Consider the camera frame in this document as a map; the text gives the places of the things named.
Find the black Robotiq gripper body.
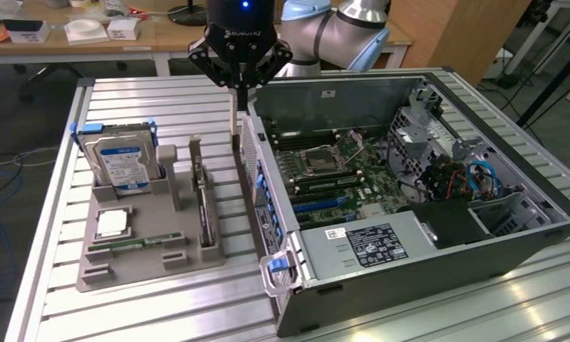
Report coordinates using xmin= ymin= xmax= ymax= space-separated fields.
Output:
xmin=204 ymin=0 xmax=280 ymax=68

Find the Nvidia graphics card metal bracket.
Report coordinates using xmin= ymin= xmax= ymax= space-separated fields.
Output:
xmin=188 ymin=134 xmax=218 ymax=247

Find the wooden desk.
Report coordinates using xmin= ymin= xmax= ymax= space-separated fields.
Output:
xmin=0 ymin=0 xmax=416 ymax=78

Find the black round lamp base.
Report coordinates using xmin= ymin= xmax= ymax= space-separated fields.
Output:
xmin=167 ymin=0 xmax=211 ymax=27

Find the plain white box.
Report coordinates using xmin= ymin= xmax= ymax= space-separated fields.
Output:
xmin=106 ymin=18 xmax=142 ymax=41

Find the white round holder box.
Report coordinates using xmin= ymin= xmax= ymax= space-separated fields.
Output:
xmin=64 ymin=19 xmax=111 ymax=47

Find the metal socket cover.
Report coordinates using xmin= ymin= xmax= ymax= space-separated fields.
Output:
xmin=334 ymin=128 xmax=368 ymax=158

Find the CPU socket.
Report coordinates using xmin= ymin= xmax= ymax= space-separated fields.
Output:
xmin=300 ymin=144 xmax=349 ymax=176

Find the black office chair base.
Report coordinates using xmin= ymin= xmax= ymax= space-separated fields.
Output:
xmin=12 ymin=63 xmax=84 ymax=103

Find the hard disk blue carrier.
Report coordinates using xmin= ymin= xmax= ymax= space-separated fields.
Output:
xmin=71 ymin=120 xmax=160 ymax=197

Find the perforated metal drive cage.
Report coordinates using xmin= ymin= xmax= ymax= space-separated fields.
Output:
xmin=388 ymin=87 xmax=460 ymax=169

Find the white box dark lid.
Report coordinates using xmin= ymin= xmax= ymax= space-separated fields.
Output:
xmin=4 ymin=19 xmax=52 ymax=44

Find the wooden cabinet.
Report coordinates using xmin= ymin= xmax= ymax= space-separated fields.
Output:
xmin=388 ymin=0 xmax=536 ymax=87

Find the green Dell motherboard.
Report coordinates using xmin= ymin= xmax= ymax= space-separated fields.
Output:
xmin=266 ymin=120 xmax=413 ymax=229

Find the installed RAM stick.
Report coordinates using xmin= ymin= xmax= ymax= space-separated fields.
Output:
xmin=291 ymin=172 xmax=363 ymax=194

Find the blue expansion slot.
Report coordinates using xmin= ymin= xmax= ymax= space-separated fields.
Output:
xmin=291 ymin=197 xmax=344 ymax=214

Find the white drawer unit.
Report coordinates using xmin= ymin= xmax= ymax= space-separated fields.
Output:
xmin=480 ymin=46 xmax=520 ymax=82

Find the silver chipset heat sink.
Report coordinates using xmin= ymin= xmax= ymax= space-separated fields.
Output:
xmin=360 ymin=204 xmax=388 ymax=218

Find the grey parts rack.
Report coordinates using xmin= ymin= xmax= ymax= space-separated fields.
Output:
xmin=75 ymin=143 xmax=230 ymax=294

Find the silver CPU chip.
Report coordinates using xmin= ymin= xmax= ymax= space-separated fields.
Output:
xmin=96 ymin=209 xmax=131 ymax=238

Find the green RAM stick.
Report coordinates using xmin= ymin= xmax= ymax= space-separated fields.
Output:
xmin=88 ymin=232 xmax=183 ymax=251

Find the black stand leg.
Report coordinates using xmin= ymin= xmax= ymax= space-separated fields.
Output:
xmin=516 ymin=0 xmax=570 ymax=128

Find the grey power supply unit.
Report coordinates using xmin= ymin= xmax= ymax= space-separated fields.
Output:
xmin=298 ymin=209 xmax=440 ymax=283

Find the grey metal disk bay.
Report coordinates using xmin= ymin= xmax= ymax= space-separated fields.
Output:
xmin=467 ymin=190 xmax=529 ymax=237

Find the black open PC case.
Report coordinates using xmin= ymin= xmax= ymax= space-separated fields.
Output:
xmin=230 ymin=67 xmax=570 ymax=338

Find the red wire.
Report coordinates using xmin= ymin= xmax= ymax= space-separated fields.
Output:
xmin=445 ymin=167 xmax=476 ymax=200

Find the blue data wire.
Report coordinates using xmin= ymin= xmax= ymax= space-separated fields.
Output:
xmin=467 ymin=160 xmax=505 ymax=201

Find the clear case handle blue tab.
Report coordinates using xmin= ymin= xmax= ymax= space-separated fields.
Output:
xmin=259 ymin=249 xmax=300 ymax=297

